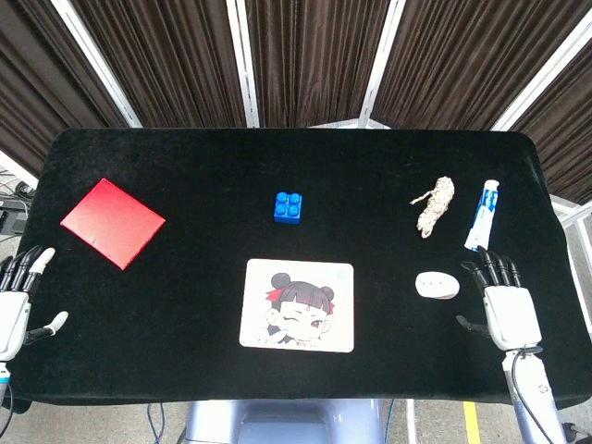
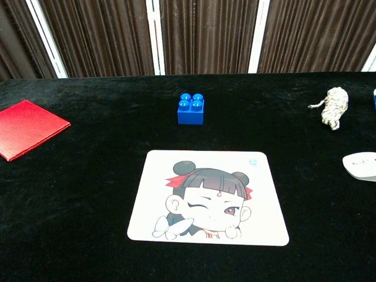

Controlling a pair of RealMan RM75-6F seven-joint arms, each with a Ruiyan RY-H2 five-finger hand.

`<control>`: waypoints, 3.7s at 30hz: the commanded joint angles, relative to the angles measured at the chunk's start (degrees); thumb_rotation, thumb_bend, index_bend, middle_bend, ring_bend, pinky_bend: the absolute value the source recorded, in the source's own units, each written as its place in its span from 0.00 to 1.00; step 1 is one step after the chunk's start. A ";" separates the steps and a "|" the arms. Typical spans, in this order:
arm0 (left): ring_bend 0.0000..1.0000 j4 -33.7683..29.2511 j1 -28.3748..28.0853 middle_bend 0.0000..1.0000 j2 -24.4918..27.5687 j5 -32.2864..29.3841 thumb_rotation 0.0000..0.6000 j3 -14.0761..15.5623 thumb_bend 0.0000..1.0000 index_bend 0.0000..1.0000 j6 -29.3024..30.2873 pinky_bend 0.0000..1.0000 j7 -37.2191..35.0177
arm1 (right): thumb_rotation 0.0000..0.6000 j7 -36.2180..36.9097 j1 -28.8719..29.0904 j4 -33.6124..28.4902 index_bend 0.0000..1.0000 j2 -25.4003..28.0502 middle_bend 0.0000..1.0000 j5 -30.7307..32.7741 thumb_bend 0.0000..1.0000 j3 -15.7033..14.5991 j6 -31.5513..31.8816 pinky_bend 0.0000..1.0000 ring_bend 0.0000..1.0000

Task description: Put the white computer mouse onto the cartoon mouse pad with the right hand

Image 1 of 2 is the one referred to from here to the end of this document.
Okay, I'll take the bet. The red flat box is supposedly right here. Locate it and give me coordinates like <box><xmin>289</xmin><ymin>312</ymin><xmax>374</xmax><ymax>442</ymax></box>
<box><xmin>59</xmin><ymin>178</ymin><xmax>167</xmax><ymax>271</ymax></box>

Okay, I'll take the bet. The blue building block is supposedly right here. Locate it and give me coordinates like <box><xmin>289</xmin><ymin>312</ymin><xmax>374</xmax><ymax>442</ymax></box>
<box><xmin>273</xmin><ymin>191</ymin><xmax>303</xmax><ymax>225</ymax></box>

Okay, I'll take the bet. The black velvet table cloth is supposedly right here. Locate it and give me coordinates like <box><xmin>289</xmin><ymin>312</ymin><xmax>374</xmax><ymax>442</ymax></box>
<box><xmin>8</xmin><ymin>128</ymin><xmax>588</xmax><ymax>409</ymax></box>

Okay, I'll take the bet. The beige rope bundle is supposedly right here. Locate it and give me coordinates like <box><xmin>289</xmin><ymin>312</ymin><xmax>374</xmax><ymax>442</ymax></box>
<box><xmin>409</xmin><ymin>176</ymin><xmax>456</xmax><ymax>240</ymax></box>

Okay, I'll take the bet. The white metal frame post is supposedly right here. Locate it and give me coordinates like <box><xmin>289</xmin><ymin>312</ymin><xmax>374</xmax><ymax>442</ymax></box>
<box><xmin>358</xmin><ymin>0</ymin><xmax>408</xmax><ymax>130</ymax></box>
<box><xmin>225</xmin><ymin>0</ymin><xmax>261</xmax><ymax>130</ymax></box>
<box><xmin>490</xmin><ymin>17</ymin><xmax>592</xmax><ymax>132</ymax></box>
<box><xmin>49</xmin><ymin>0</ymin><xmax>143</xmax><ymax>130</ymax></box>

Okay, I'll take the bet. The blue white toothpaste tube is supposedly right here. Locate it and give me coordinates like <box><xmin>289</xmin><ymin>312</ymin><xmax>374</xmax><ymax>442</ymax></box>
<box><xmin>463</xmin><ymin>179</ymin><xmax>502</xmax><ymax>253</ymax></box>

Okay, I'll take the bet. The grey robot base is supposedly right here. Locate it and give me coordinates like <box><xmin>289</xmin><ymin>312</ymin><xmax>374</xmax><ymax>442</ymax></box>
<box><xmin>182</xmin><ymin>398</ymin><xmax>385</xmax><ymax>444</ymax></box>

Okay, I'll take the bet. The blue floor cable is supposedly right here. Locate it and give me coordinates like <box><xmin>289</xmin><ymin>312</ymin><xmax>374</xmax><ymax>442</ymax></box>
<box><xmin>146</xmin><ymin>402</ymin><xmax>167</xmax><ymax>444</ymax></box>

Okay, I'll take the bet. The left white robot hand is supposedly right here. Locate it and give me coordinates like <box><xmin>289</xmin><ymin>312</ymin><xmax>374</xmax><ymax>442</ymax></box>
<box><xmin>0</xmin><ymin>245</ymin><xmax>69</xmax><ymax>363</ymax></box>

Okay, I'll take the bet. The white table leg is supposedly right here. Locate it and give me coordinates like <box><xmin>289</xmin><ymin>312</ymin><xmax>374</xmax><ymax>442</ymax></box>
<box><xmin>405</xmin><ymin>400</ymin><xmax>417</xmax><ymax>444</ymax></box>

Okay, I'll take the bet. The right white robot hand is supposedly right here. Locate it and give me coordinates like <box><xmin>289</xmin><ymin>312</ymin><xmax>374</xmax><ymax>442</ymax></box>
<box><xmin>455</xmin><ymin>245</ymin><xmax>542</xmax><ymax>352</ymax></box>

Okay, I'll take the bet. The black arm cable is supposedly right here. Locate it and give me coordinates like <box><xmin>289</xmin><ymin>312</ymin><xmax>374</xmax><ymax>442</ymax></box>
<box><xmin>510</xmin><ymin>345</ymin><xmax>559</xmax><ymax>444</ymax></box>

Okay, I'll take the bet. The black electronics box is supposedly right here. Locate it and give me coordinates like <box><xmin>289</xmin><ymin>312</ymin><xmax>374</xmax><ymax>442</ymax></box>
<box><xmin>0</xmin><ymin>182</ymin><xmax>36</xmax><ymax>241</ymax></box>

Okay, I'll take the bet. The brown pleated curtain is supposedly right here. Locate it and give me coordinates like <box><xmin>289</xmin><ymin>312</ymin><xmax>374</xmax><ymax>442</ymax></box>
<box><xmin>68</xmin><ymin>0</ymin><xmax>247</xmax><ymax>130</ymax></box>
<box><xmin>242</xmin><ymin>0</ymin><xmax>393</xmax><ymax>130</ymax></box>
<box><xmin>371</xmin><ymin>0</ymin><xmax>592</xmax><ymax>131</ymax></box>
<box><xmin>0</xmin><ymin>0</ymin><xmax>130</xmax><ymax>179</ymax></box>
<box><xmin>510</xmin><ymin>39</ymin><xmax>592</xmax><ymax>206</ymax></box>

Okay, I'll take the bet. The cartoon girl mouse pad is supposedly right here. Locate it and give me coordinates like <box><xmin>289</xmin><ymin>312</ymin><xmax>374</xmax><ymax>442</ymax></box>
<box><xmin>238</xmin><ymin>258</ymin><xmax>355</xmax><ymax>353</ymax></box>

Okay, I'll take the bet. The small white oval object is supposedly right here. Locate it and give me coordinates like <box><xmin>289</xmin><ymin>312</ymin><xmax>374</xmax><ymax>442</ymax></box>
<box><xmin>414</xmin><ymin>271</ymin><xmax>461</xmax><ymax>301</ymax></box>

